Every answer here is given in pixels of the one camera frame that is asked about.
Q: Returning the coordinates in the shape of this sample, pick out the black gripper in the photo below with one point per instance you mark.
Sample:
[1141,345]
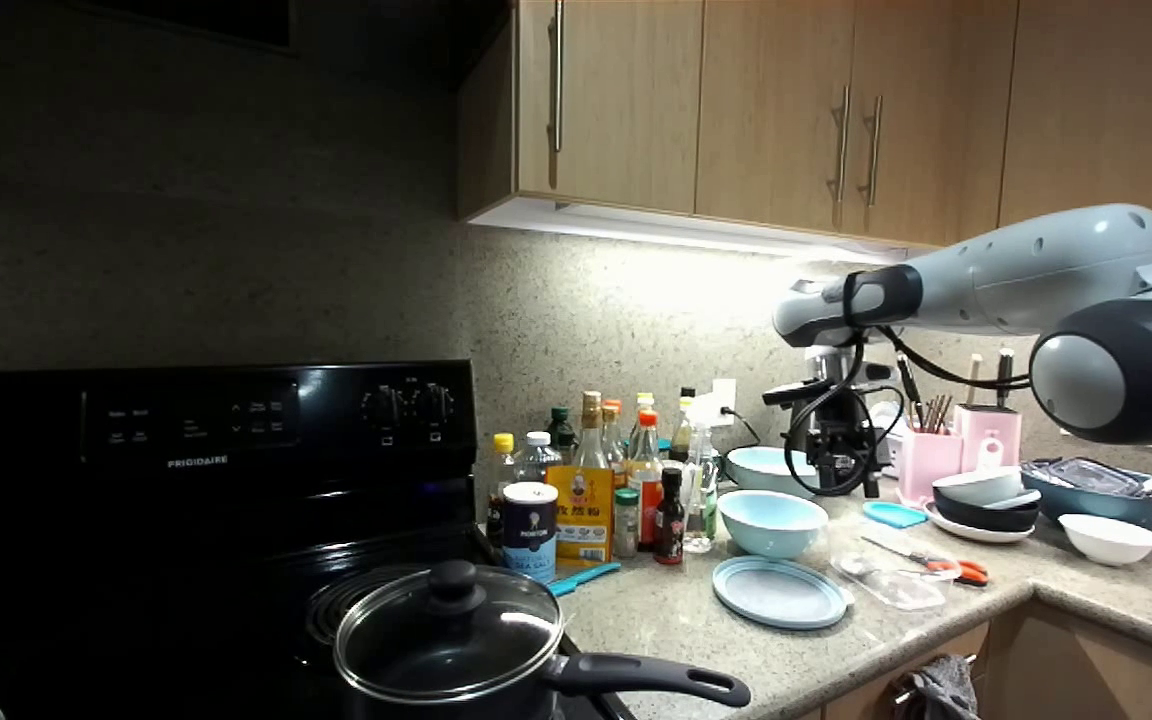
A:
[844,431]

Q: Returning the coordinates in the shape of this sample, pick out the large light blue bowl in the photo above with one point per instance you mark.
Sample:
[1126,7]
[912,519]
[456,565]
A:
[762,469]

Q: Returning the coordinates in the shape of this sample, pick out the medium light blue bowl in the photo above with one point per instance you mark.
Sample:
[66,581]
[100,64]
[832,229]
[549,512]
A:
[775,525]

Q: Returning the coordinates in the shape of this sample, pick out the clear glass container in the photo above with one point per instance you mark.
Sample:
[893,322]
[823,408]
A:
[902,591]

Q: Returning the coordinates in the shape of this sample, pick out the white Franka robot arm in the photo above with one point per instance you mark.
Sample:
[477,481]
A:
[1043,266]

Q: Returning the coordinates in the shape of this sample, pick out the gray stacked bowl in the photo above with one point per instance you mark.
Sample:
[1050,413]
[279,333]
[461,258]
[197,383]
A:
[977,481]

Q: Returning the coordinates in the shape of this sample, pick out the dark stacked bowl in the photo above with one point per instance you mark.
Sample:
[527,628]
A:
[991,508]

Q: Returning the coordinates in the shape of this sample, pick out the white bowl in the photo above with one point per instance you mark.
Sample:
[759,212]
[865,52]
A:
[1110,542]

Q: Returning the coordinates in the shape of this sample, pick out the teal sponge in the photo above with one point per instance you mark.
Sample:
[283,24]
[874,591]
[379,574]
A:
[896,512]

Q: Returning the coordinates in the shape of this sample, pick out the pink utensil holder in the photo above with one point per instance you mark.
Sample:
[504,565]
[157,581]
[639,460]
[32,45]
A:
[929,465]

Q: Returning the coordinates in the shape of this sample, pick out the light blue plate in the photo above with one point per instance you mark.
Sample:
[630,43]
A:
[781,598]

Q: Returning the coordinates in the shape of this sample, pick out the pink knife block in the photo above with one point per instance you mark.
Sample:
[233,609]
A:
[991,442]

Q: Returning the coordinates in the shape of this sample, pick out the spray bottle green label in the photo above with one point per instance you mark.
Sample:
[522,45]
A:
[703,504]

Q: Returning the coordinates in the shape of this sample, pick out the dark bottle red label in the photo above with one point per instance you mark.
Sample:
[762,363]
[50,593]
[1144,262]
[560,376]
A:
[671,525]

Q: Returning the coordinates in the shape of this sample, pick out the orange cap sauce bottle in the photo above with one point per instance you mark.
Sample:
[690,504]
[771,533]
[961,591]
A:
[646,424]
[612,424]

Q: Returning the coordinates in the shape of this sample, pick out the small green cap jar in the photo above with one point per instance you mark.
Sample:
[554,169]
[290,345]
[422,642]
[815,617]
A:
[626,525]

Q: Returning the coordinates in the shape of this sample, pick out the blue dish tray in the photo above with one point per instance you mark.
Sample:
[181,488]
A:
[1099,500]

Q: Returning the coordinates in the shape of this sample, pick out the tall yellow label bottle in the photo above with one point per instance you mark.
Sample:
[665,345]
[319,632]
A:
[584,512]

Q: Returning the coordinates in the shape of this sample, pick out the teal utensil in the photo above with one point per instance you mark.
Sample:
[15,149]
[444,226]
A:
[590,578]

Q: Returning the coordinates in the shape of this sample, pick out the green cap bottle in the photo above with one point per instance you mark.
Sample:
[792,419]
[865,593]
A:
[560,435]

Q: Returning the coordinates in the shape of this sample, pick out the under cabinet light strip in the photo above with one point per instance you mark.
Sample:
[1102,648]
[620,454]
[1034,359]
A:
[671,229]

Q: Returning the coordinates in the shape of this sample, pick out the clear bottle white cap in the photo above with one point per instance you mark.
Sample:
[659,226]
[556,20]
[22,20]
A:
[543,458]

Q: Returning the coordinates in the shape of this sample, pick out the lower wood cabinet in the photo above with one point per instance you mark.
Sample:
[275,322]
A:
[1099,680]

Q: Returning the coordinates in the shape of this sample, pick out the blue white salt canister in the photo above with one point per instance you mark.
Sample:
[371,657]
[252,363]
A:
[531,533]

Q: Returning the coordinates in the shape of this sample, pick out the yellow cap bottle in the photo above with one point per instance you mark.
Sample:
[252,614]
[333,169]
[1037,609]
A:
[504,465]

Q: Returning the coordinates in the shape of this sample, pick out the light wood cabinet door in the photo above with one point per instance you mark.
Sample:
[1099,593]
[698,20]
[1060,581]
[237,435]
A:
[762,105]
[936,105]
[630,105]
[1110,95]

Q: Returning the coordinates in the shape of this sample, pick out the black pot glass lid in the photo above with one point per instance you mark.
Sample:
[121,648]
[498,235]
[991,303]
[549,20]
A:
[450,642]

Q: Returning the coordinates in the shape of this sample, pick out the black kitchen stove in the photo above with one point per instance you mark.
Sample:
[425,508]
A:
[201,424]

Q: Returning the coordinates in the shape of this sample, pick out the dark range hood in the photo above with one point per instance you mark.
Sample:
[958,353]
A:
[201,18]

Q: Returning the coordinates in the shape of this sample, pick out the white wall outlet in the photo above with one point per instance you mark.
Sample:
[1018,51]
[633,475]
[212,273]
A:
[725,393]

